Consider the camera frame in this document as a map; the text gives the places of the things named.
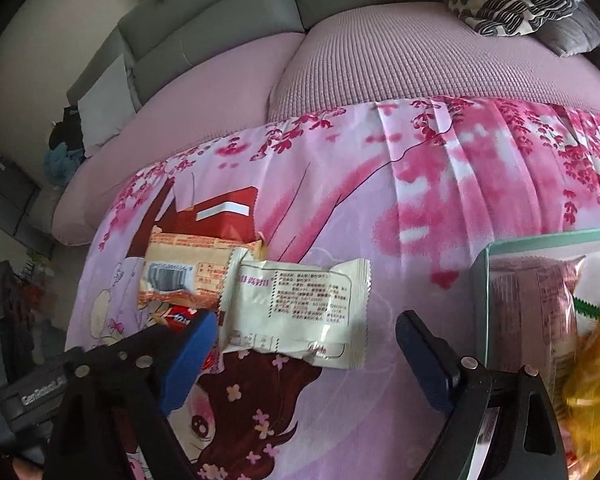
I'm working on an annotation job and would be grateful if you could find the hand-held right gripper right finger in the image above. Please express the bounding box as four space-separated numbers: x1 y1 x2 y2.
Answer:
396 309 570 480

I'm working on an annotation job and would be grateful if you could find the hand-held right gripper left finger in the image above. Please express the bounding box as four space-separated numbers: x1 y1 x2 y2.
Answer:
42 310 217 480

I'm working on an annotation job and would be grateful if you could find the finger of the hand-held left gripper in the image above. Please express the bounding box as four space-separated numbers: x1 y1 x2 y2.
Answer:
75 326 182 365

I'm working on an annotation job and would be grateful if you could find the red white snack packet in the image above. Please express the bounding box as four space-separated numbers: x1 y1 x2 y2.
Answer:
157 302 223 376

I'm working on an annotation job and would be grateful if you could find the teal box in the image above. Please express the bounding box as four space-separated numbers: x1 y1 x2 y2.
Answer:
469 226 600 480

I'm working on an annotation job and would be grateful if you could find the orange white snack packet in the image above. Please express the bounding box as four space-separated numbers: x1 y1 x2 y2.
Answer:
136 225 266 311

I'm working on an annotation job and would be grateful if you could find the pink snack packet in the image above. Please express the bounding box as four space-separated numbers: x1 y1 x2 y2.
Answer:
487 255 583 401

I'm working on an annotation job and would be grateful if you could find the cream snack packet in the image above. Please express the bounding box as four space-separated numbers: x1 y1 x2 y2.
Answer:
217 249 372 371

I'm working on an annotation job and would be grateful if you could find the yellow snack packet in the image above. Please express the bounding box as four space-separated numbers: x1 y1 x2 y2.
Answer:
562 242 600 466

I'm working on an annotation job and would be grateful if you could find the clear packet with white bun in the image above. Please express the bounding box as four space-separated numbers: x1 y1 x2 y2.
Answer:
575 252 600 306

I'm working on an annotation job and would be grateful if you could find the pink printed blanket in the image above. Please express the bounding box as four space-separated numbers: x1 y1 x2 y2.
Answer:
65 94 600 480

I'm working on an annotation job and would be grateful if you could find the dark red packet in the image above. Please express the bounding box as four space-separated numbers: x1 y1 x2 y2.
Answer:
172 186 261 243

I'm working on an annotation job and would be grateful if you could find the dark cabinet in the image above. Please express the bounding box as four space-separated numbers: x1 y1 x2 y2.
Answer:
0 157 56 261

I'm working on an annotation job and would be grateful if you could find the teal cloth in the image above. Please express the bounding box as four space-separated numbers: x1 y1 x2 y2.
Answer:
45 142 86 186

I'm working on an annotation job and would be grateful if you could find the dark cloth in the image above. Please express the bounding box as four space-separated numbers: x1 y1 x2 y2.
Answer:
49 105 83 153

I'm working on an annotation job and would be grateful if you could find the light grey pillow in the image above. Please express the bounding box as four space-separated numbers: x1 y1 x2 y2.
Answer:
77 52 141 158

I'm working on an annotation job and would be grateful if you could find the pink sofa seat cover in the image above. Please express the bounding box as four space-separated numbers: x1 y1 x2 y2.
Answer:
52 2 600 246

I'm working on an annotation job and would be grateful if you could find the grey sofa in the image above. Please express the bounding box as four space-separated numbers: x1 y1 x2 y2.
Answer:
50 0 600 246

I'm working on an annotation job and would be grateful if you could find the dark grey pillow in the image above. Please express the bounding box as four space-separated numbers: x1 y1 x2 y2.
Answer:
532 7 600 58

